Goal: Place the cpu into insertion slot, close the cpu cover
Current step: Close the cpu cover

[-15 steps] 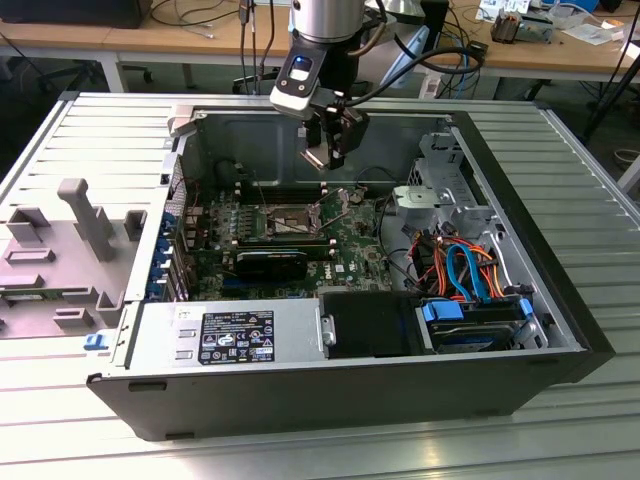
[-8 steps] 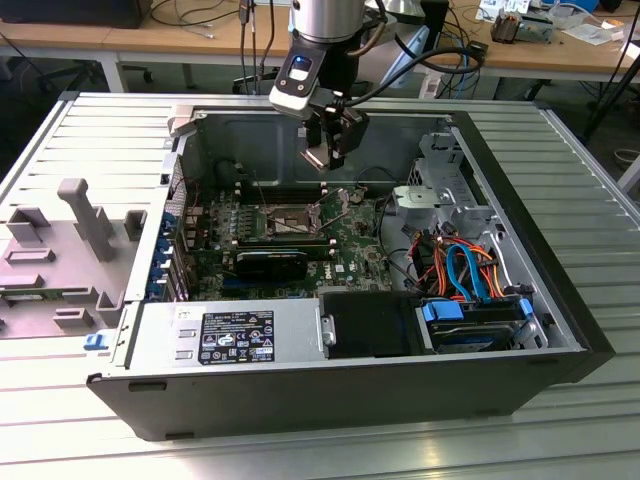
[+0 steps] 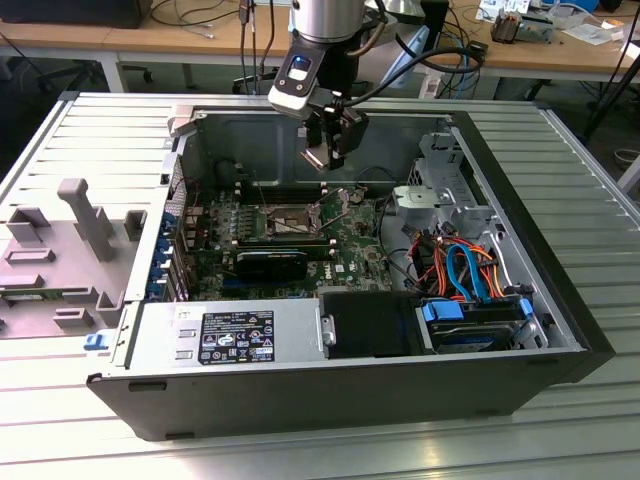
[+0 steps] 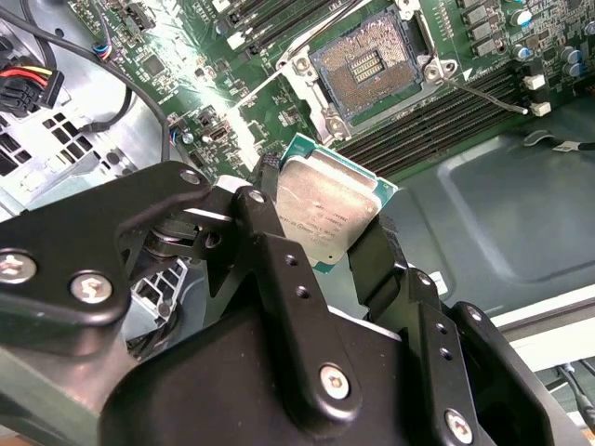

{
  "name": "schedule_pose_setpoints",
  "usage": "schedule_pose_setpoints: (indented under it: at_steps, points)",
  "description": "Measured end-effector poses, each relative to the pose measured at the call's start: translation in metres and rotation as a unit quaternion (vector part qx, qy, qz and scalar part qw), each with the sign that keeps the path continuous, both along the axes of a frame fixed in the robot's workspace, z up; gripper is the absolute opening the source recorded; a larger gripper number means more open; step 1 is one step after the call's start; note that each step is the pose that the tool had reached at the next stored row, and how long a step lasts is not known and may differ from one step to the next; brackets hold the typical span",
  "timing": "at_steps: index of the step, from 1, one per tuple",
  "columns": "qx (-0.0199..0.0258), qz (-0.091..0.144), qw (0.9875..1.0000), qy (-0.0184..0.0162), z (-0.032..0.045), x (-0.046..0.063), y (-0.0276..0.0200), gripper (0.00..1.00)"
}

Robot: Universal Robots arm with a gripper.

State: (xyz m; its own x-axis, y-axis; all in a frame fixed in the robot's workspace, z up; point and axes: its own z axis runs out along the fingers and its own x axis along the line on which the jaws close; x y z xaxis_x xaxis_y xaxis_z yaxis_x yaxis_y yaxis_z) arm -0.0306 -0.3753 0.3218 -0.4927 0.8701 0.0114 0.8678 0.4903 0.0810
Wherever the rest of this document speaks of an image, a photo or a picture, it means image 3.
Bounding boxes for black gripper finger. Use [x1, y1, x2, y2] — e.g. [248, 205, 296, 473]
[324, 97, 371, 172]
[305, 111, 328, 151]

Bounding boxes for silver CPU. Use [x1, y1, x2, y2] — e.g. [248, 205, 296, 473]
[299, 146, 332, 172]

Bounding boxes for black RAM slot bank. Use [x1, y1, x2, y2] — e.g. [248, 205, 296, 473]
[235, 234, 337, 251]
[234, 180, 329, 204]

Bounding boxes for metal socket cover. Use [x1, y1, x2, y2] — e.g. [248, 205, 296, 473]
[305, 187, 354, 230]

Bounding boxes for CPU socket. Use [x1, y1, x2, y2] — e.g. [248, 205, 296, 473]
[262, 201, 326, 240]

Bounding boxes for CPU cooler heat sink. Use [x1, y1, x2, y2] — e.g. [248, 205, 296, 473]
[490, 10, 525, 45]

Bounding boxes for black plastic bay cover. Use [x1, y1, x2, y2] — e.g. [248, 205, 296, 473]
[318, 290, 425, 359]

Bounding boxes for silver metal drive cage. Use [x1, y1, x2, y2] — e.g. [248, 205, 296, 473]
[392, 128, 504, 239]

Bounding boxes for black upright box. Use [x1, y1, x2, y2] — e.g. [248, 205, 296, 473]
[419, 0, 451, 55]

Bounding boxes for green motherboard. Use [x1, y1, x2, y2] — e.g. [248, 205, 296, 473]
[182, 185, 397, 304]

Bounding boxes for black graphics card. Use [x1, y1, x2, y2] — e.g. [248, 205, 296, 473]
[233, 249, 310, 282]

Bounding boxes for white printed box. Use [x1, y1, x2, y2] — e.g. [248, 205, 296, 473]
[478, 0, 532, 22]

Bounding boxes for wooden desk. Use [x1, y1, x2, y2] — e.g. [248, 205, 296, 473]
[0, 0, 640, 96]

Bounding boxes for silver metal device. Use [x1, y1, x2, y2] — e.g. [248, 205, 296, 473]
[519, 13, 556, 45]

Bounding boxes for hard disk in blue carrier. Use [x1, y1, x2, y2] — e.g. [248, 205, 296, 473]
[414, 296, 540, 355]

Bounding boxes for silver power supply unit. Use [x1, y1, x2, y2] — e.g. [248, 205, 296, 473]
[112, 298, 331, 370]

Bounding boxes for white papers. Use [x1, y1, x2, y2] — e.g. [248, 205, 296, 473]
[559, 18, 629, 47]

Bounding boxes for black office chair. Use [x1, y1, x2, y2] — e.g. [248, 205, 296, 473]
[0, 55, 112, 151]

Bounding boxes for black stand leg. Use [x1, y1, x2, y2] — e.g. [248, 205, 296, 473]
[582, 42, 640, 144]

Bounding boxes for large black box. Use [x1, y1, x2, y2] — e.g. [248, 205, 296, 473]
[0, 0, 154, 30]

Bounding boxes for black and silver PC case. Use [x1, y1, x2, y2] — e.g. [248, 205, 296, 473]
[85, 92, 616, 442]

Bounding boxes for grey parts rack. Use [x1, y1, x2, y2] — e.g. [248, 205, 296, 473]
[0, 177, 150, 342]

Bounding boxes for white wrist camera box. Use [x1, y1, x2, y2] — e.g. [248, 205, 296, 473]
[267, 39, 329, 120]

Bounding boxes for thin black wire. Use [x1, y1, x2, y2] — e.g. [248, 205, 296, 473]
[355, 166, 399, 194]

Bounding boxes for black hanging cable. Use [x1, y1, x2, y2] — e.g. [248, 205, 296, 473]
[238, 0, 249, 96]
[252, 0, 279, 96]

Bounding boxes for black camera cable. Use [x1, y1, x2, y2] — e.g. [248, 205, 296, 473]
[344, 45, 487, 107]

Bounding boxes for silver metal bracket plate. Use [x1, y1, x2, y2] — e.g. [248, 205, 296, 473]
[391, 183, 456, 220]

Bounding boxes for blue cable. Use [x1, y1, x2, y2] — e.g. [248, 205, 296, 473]
[457, 24, 484, 99]

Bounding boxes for orange and red wire bundle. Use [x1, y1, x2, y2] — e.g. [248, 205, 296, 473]
[408, 233, 504, 301]

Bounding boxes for blue flat wire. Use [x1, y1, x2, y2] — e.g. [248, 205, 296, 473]
[444, 242, 496, 305]

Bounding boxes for white furniture frame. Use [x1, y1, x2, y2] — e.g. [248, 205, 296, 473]
[617, 149, 640, 204]

